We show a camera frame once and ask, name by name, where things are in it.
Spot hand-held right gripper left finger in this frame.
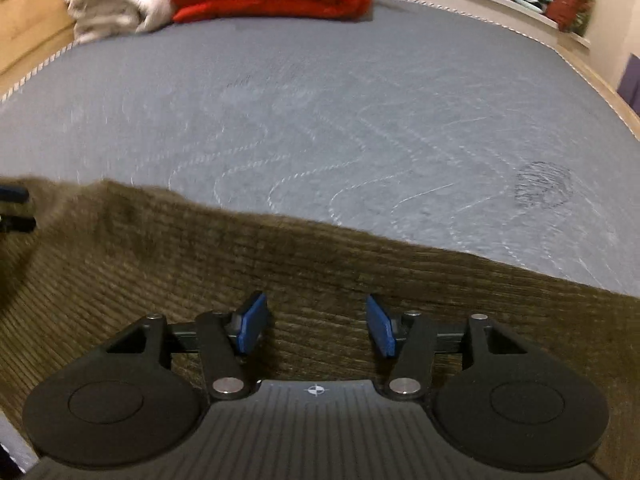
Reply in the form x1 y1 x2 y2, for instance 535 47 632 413
102 291 271 402

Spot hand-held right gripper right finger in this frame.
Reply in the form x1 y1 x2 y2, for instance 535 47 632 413
366 294 536 402

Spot olive corduroy pants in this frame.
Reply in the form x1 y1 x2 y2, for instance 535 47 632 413
0 175 640 466

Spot white folded blanket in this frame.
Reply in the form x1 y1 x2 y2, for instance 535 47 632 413
62 0 176 43

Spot grey quilted mattress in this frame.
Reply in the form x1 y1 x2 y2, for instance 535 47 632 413
0 0 640 306

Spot purple panel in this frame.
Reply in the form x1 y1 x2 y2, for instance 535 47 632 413
619 54 640 113

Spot wooden bed frame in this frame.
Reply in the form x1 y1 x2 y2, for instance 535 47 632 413
555 45 640 131

